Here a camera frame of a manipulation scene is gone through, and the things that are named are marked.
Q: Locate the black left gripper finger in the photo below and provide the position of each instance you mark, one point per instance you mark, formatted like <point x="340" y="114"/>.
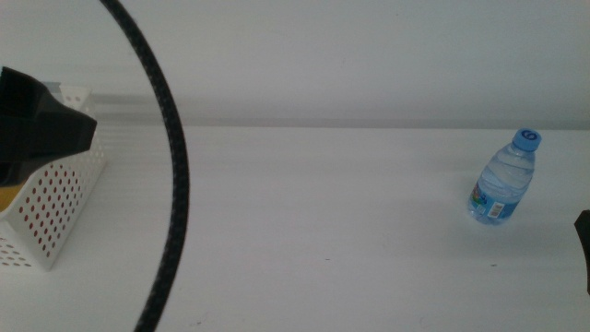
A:
<point x="39" y="129"/>

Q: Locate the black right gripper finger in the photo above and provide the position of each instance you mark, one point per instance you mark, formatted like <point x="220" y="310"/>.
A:
<point x="584" y="240"/>

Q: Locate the yellow tea bottle green label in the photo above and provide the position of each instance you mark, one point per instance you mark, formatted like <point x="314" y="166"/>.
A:
<point x="8" y="198"/>

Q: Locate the white perforated plastic basket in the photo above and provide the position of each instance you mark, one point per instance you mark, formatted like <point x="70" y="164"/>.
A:
<point x="55" y="207"/>

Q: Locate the clear water bottle blue cap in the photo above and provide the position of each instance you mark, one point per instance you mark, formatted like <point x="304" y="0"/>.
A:
<point x="503" y="184"/>

